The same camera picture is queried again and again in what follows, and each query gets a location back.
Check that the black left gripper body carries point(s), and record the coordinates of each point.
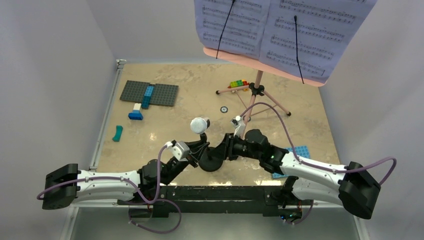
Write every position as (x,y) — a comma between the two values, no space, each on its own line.
(191,159)

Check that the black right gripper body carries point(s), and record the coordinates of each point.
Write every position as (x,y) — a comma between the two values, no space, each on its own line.
(233,147)

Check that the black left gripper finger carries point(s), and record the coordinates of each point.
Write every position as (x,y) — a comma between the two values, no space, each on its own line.
(198,154)
(203,140)

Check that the black microphone stand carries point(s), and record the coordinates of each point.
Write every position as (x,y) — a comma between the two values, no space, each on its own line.
(208,162)

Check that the white microphone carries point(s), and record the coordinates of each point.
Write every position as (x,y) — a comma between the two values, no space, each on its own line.
(199,125)

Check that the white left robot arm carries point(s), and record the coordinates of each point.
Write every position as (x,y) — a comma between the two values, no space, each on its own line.
(69,185)

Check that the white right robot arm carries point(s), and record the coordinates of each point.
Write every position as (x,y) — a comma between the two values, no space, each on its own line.
(350,186)

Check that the blue poker chip far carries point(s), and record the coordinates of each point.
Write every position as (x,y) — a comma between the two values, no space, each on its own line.
(224,109)

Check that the dark grey building baseplate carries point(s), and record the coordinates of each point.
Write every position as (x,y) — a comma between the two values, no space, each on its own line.
(163,94)

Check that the pink music stand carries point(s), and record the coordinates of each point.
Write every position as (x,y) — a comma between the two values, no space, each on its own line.
(255,87)

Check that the blue brick column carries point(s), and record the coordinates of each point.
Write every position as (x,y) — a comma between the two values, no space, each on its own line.
(147,97)

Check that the colourful brick toy car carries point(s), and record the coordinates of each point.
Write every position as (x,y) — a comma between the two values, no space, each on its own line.
(238,83)

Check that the blue and white brick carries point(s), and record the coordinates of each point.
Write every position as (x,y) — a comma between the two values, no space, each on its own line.
(136,114)

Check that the light blue building baseplate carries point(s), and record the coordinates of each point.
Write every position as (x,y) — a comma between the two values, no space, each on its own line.
(301,151)

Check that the teal arch block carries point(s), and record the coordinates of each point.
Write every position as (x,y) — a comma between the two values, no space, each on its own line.
(118,133)

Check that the left sheet music page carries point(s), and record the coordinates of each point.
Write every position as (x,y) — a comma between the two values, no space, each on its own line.
(233,26)

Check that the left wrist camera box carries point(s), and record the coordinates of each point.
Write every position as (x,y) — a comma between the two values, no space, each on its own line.
(179,150)

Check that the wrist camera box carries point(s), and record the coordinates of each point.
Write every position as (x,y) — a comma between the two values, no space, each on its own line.
(179,150)
(239,125)

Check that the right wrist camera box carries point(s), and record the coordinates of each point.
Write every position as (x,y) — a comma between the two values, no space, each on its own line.
(239,125)

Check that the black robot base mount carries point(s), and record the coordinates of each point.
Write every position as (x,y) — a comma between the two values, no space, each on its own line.
(269,201)

